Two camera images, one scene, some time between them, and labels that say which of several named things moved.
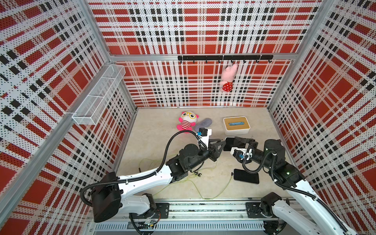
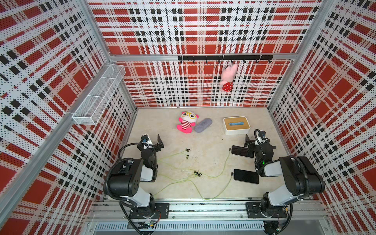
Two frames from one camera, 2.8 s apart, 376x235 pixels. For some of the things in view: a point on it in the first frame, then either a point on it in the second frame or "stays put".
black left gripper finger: x=215 y=154 -> x=160 y=145
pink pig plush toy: x=227 y=77 stays put
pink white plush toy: x=188 y=120 stays put
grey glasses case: x=204 y=123 stays put
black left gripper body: x=201 y=155 -> x=153 y=150
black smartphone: x=243 y=176 stays put
